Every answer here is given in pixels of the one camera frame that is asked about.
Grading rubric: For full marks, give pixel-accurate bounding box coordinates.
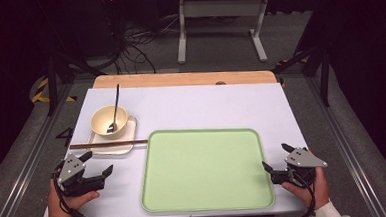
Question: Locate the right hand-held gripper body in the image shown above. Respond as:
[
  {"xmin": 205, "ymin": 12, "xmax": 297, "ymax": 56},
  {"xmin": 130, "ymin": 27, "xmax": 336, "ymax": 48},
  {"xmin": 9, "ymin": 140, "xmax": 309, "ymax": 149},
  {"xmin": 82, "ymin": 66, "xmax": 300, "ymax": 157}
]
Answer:
[{"xmin": 274, "ymin": 146, "xmax": 329, "ymax": 189}]

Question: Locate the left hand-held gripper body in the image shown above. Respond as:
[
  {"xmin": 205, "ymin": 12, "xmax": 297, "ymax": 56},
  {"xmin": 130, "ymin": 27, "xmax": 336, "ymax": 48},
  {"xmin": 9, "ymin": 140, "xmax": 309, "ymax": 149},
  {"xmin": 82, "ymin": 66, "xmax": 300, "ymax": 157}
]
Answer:
[{"xmin": 52, "ymin": 151, "xmax": 107, "ymax": 199}]

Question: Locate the white square plate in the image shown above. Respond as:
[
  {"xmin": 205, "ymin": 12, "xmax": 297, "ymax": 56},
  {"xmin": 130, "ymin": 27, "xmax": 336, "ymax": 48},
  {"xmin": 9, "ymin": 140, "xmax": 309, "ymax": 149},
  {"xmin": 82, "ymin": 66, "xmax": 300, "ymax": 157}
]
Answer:
[{"xmin": 85, "ymin": 114, "xmax": 139, "ymax": 158}]

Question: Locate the cream bowl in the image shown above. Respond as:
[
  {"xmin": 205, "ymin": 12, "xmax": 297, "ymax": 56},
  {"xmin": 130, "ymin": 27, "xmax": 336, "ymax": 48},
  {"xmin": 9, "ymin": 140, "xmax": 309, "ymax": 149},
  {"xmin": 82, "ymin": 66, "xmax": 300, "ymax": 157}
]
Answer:
[{"xmin": 89, "ymin": 103, "xmax": 130, "ymax": 142}]

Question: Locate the brown wooden chopstick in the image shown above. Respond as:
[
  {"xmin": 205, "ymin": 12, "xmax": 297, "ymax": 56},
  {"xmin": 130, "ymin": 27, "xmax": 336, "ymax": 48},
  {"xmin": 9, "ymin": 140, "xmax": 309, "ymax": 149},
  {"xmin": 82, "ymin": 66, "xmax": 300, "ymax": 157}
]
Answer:
[
  {"xmin": 69, "ymin": 139, "xmax": 149, "ymax": 148},
  {"xmin": 69, "ymin": 141, "xmax": 149, "ymax": 151}
]

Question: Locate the green tray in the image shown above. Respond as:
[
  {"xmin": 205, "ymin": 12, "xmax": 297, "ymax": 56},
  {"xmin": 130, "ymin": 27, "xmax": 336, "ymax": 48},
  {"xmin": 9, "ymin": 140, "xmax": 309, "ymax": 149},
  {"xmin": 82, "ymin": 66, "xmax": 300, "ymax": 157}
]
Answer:
[{"xmin": 137, "ymin": 123, "xmax": 276, "ymax": 215}]

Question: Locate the person's right hand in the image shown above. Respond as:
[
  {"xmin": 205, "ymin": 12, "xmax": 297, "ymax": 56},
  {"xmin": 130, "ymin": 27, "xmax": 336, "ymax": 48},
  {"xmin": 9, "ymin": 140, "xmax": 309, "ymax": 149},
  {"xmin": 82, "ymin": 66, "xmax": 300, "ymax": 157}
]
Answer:
[{"xmin": 279, "ymin": 165, "xmax": 331, "ymax": 212}]

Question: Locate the person's left hand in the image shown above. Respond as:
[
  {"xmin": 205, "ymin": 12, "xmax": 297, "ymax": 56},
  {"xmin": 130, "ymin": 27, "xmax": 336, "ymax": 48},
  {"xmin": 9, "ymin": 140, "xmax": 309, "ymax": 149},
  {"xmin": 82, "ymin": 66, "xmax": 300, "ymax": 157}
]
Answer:
[{"xmin": 45, "ymin": 176, "xmax": 102, "ymax": 217}]

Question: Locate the black tripod stand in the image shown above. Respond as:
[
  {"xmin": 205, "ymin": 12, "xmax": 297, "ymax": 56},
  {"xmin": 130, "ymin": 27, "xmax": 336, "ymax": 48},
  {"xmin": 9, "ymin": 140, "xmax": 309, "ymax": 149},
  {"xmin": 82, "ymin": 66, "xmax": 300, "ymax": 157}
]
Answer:
[
  {"xmin": 42, "ymin": 42, "xmax": 109, "ymax": 118},
  {"xmin": 269, "ymin": 14, "xmax": 336, "ymax": 110}
]

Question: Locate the white board sheet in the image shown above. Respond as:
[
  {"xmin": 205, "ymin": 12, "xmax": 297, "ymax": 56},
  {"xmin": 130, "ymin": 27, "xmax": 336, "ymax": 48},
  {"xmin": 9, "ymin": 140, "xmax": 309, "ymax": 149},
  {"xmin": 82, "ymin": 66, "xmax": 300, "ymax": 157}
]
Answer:
[{"xmin": 35, "ymin": 75, "xmax": 335, "ymax": 217}]

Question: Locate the wooden table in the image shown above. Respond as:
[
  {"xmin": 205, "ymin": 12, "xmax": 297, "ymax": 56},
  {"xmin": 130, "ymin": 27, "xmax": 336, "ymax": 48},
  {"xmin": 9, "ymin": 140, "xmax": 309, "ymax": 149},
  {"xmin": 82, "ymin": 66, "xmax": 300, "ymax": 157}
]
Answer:
[{"xmin": 92, "ymin": 66, "xmax": 278, "ymax": 94}]

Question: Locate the right hand-held gripper black cable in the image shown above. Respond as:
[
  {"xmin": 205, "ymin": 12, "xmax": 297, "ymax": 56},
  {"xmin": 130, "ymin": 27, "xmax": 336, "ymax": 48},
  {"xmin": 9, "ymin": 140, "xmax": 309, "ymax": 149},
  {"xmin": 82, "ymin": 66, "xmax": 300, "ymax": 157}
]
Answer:
[{"xmin": 288, "ymin": 168, "xmax": 319, "ymax": 217}]

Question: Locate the hand-held gripper black cable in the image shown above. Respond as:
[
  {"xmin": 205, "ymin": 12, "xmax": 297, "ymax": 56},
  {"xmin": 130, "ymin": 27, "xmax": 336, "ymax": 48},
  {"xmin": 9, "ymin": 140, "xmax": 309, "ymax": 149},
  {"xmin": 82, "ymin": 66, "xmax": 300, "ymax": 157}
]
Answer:
[
  {"xmin": 52, "ymin": 168, "xmax": 110, "ymax": 217},
  {"xmin": 288, "ymin": 168, "xmax": 319, "ymax": 217}
]

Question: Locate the left hand-held gripper black cable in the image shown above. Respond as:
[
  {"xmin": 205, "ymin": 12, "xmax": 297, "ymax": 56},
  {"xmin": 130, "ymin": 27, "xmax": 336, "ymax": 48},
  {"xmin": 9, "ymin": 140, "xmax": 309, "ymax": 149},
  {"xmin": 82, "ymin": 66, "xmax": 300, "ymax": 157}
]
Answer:
[{"xmin": 52, "ymin": 168, "xmax": 110, "ymax": 217}]

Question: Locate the aluminium floor rail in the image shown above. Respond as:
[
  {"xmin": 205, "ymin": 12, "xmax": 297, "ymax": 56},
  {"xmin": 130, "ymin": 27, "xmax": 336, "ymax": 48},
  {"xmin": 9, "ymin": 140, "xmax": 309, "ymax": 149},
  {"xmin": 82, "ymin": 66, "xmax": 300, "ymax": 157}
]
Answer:
[
  {"xmin": 304, "ymin": 72, "xmax": 386, "ymax": 217},
  {"xmin": 0, "ymin": 83, "xmax": 83, "ymax": 217}
]

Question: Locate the bundle of black floor cables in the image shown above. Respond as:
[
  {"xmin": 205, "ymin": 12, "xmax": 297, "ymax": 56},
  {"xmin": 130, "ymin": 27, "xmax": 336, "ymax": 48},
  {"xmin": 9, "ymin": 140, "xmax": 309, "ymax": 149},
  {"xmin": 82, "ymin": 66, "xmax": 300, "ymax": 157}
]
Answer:
[{"xmin": 102, "ymin": 8, "xmax": 187, "ymax": 77}]

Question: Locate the white metal stand frame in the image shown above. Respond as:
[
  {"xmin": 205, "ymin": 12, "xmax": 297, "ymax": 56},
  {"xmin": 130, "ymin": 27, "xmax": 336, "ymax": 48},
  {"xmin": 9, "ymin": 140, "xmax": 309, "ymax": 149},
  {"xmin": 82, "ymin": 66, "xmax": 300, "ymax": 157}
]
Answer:
[{"xmin": 173, "ymin": 0, "xmax": 274, "ymax": 67}]

